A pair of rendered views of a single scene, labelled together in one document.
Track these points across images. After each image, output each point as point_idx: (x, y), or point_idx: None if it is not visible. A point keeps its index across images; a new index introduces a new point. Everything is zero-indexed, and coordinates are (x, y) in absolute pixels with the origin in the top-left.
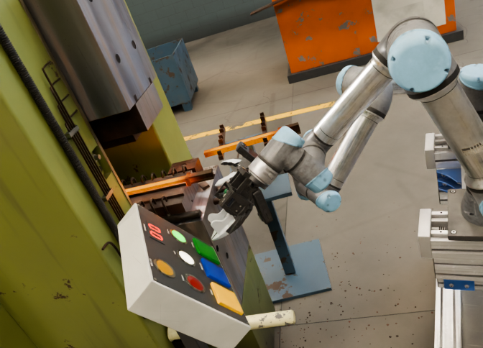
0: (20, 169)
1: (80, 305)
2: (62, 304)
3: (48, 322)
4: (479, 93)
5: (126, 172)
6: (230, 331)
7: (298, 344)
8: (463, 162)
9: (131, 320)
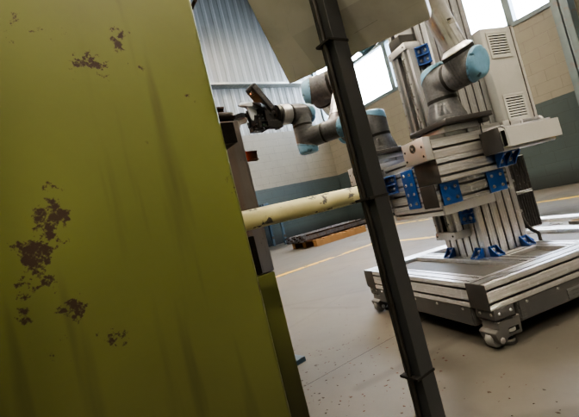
0: None
1: (125, 90)
2: (84, 81)
3: (26, 124)
4: (381, 118)
5: None
6: None
7: (314, 399)
8: (448, 32)
9: (208, 137)
